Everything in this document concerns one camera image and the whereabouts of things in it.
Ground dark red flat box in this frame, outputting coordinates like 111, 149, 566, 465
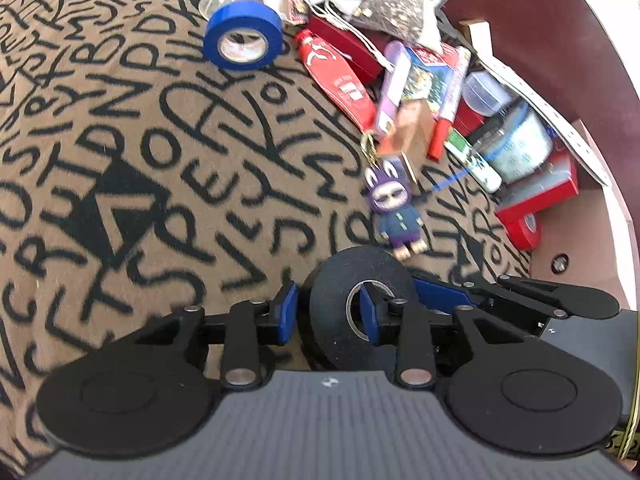
307, 16, 386, 83

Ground clear plastic container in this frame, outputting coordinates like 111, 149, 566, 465
487, 105, 556, 183
462, 71, 516, 118

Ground dried herb sachet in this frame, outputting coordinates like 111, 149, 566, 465
350, 0, 443, 53

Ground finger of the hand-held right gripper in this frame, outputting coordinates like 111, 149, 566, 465
411, 274, 620, 322

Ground black tape roll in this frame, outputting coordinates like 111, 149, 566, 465
308, 247, 418, 371

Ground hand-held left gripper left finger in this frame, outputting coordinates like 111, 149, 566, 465
112, 280, 301, 391

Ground purple rabbit keychain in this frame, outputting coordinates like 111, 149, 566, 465
362, 132, 428, 261

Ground small brown carton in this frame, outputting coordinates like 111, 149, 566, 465
377, 102, 433, 161

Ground green white tube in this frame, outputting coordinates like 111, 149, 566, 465
445, 130, 503, 193

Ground bright red box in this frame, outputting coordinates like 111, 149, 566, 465
497, 152, 581, 226

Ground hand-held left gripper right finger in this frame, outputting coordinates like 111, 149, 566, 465
357, 282, 543, 391

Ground red tape roll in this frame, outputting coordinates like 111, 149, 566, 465
505, 210, 543, 251

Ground blue purple balm tube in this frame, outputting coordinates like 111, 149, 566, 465
376, 41, 405, 133

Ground colourful card pack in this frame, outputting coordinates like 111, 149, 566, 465
400, 45, 463, 106

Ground thin blue cord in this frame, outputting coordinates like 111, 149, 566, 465
420, 105, 531, 196

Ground blue tape roll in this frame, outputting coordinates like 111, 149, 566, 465
202, 1, 283, 71

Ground red squeeze tube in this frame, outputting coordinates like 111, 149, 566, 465
294, 29, 377, 133

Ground letter printed blanket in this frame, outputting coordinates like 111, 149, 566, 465
0, 0, 541, 480

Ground red white marker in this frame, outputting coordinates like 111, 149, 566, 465
429, 50, 472, 161

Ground dark brown wooden board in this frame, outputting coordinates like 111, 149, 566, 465
440, 0, 640, 241

